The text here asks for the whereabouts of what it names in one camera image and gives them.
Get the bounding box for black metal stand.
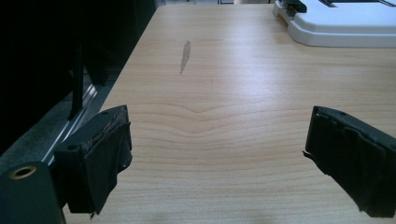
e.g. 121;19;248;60
67;43;86;121

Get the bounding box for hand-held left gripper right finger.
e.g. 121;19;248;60
303;105;396;218

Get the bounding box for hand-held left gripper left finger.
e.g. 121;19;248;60
51;105;134;217

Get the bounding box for silver floor rail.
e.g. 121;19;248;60
41;83;98;165

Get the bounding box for white plastic appliance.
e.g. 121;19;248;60
272;0;396;49

